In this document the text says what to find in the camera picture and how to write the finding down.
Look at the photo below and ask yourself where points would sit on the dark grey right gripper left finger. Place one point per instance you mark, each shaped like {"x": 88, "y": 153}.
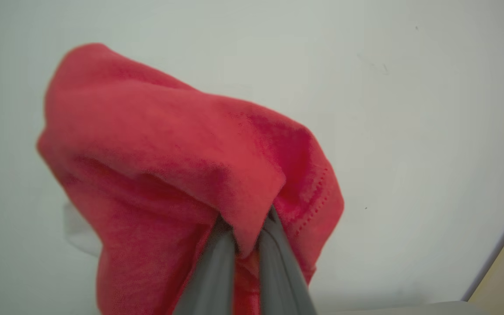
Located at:
{"x": 211, "y": 280}

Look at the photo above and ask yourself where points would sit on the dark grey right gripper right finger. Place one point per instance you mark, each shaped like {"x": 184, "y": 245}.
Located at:
{"x": 281, "y": 275}

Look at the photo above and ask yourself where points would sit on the red cloth garment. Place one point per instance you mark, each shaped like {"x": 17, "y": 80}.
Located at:
{"x": 155, "y": 166}

